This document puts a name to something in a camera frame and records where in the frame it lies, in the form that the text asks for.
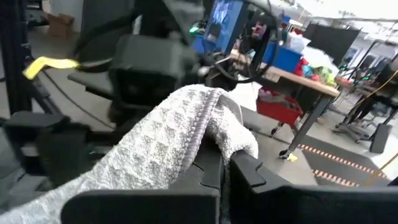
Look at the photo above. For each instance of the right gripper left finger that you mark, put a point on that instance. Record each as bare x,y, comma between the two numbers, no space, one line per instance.
140,208

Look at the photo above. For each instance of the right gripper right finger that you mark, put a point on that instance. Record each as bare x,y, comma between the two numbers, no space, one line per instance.
311,205

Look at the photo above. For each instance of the white waffle towel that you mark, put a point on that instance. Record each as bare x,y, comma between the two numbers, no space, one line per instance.
149,146

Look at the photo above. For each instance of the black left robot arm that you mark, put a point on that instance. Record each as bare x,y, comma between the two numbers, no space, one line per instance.
149,59

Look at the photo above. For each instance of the black floor box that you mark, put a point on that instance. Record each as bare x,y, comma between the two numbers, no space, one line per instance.
381,138

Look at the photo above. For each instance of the red storage bin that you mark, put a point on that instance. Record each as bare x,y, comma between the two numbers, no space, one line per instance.
276,113

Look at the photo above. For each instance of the wooden top work table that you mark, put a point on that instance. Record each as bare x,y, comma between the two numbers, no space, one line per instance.
304,81

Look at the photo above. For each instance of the colourful cloth pile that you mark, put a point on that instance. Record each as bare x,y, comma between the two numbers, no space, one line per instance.
323,74

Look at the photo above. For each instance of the blue storage bin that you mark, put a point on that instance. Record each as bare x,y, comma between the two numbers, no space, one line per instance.
284,59

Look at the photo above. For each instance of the black standing panel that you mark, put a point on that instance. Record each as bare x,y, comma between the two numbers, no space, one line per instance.
332,43

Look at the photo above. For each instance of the yellow tape tag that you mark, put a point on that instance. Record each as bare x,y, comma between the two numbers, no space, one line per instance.
46,63

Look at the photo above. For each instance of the cardboard box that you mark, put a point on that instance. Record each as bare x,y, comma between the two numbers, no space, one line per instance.
59,26

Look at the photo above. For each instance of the computer monitor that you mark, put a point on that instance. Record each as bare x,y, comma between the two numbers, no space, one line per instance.
224,21

